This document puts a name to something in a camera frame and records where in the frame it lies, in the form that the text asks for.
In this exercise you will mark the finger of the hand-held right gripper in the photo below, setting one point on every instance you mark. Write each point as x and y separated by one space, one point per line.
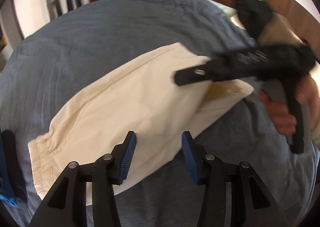
195 73

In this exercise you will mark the person's right hand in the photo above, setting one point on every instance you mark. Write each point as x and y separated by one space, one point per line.
280 114

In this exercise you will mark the light green bed sheet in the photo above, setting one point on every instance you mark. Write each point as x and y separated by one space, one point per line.
225 10

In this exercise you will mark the cream pants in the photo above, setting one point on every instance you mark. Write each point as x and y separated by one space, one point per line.
125 97

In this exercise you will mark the grey bed blanket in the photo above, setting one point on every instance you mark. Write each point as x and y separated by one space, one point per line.
100 29

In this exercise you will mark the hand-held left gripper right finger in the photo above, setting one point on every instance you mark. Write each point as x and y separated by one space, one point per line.
190 159

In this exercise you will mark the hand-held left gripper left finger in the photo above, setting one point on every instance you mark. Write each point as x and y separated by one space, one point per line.
128 157

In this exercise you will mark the blue cloth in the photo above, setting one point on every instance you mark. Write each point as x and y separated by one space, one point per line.
6 198

